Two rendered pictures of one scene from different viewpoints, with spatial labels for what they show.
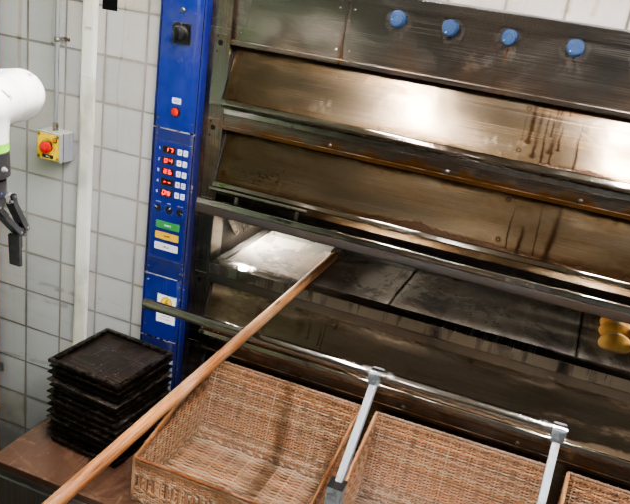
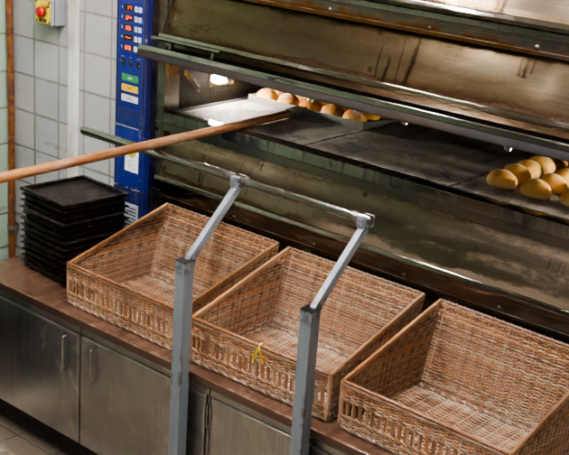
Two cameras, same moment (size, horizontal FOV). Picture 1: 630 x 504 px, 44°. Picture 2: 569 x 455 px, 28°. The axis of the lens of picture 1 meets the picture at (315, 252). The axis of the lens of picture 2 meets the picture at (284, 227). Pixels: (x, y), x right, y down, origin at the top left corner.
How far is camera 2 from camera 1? 1.92 m
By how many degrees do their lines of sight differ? 19
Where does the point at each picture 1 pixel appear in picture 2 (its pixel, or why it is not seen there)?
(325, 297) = (248, 138)
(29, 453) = (2, 270)
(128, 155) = (104, 16)
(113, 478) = (60, 291)
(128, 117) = not seen: outside the picture
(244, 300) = (192, 147)
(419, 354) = (324, 190)
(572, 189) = (421, 16)
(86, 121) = not seen: outside the picture
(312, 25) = not seen: outside the picture
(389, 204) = (289, 43)
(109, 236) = (92, 94)
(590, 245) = (441, 69)
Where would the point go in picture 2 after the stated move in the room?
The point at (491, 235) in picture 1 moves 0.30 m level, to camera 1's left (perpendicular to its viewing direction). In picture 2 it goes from (364, 66) to (275, 53)
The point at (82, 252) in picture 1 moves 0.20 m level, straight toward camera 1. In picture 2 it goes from (72, 109) to (59, 121)
